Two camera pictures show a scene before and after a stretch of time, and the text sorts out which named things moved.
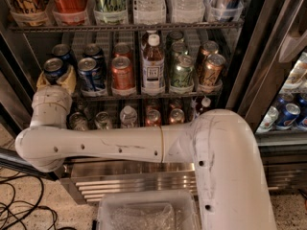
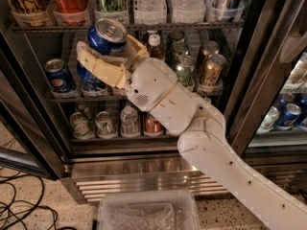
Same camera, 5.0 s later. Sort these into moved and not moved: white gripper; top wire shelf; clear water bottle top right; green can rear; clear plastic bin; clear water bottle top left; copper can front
Moved: white gripper
Not moved: green can rear; top wire shelf; clear plastic bin; clear water bottle top right; copper can front; clear water bottle top left
